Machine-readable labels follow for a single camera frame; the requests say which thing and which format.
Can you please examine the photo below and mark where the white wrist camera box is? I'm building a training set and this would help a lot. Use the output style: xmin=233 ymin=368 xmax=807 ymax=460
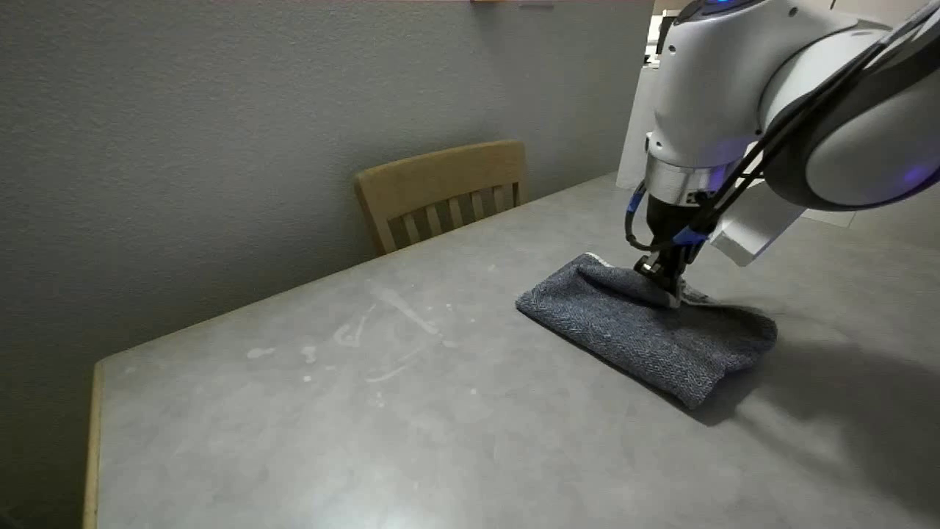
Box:
xmin=712 ymin=180 xmax=807 ymax=271

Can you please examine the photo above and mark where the black cable with blue plug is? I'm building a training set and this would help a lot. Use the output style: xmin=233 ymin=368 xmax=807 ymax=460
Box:
xmin=624 ymin=180 xmax=712 ymax=256

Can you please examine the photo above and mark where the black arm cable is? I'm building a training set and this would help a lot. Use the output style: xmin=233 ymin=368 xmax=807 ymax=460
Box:
xmin=700 ymin=2 xmax=940 ymax=230
xmin=709 ymin=12 xmax=940 ymax=231

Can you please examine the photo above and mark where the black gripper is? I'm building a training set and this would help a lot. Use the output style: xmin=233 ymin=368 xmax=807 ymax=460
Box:
xmin=636 ymin=193 xmax=715 ymax=309

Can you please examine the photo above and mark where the blue-grey striped towel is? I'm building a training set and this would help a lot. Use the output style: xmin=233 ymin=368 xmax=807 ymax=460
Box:
xmin=514 ymin=250 xmax=782 ymax=413

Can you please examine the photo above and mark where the wooden chair with short slats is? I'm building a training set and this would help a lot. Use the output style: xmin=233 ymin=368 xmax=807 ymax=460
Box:
xmin=354 ymin=137 xmax=533 ymax=258

